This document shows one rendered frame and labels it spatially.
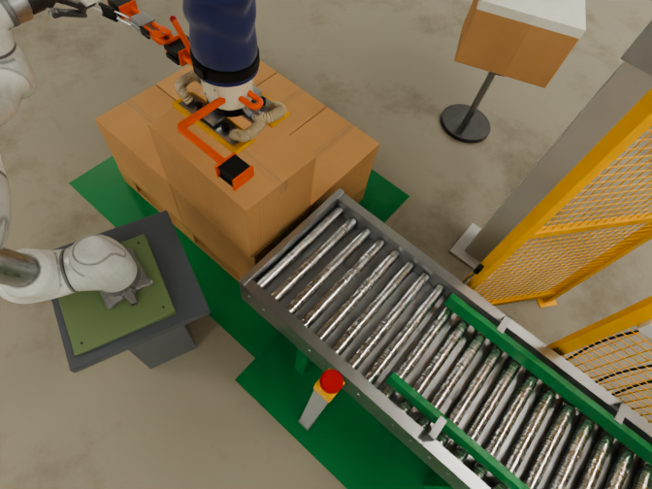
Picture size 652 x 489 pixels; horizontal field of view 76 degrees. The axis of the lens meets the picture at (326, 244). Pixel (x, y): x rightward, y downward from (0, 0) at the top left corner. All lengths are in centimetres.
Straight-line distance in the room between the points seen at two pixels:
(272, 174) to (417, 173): 160
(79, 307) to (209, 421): 92
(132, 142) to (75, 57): 161
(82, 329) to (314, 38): 308
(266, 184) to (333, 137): 84
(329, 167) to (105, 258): 125
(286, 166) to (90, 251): 79
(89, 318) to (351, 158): 147
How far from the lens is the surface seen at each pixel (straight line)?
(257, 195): 167
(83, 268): 154
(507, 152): 358
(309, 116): 254
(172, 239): 184
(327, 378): 130
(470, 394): 196
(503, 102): 397
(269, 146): 183
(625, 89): 198
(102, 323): 173
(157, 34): 187
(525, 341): 209
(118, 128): 256
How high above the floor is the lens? 231
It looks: 61 degrees down
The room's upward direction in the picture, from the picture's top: 13 degrees clockwise
